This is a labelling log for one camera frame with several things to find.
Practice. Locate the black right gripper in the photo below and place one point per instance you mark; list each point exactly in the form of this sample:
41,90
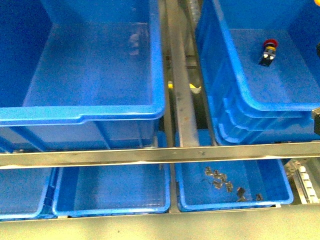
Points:
316,112

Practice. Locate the red mushroom push button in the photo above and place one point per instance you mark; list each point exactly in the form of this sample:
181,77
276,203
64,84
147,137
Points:
269,52

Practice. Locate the blue right upper bin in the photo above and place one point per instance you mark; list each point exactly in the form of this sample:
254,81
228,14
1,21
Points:
250,103

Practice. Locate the blue bin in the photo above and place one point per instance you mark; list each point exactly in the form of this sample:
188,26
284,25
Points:
250,103
27,194
112,190
276,185
80,74

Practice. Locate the white roller track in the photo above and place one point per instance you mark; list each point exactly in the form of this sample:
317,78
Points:
305,187

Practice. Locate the small black metal parts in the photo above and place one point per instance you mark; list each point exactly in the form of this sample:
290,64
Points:
228,184

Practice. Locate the blue lower right bin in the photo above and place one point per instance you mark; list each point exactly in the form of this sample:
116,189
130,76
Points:
276,185

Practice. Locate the blue lower middle bin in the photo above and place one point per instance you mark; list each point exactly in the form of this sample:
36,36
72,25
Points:
112,190

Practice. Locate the blue middle upper bin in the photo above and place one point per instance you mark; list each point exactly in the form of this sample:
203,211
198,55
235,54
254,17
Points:
80,74

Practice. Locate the blue lower left bin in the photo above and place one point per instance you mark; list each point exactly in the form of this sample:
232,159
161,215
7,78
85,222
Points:
27,194

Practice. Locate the metal shelf front rail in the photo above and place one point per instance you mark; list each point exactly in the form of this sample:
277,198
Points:
171,155

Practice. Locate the metal shelf divider rail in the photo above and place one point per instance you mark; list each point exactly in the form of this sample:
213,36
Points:
184,107

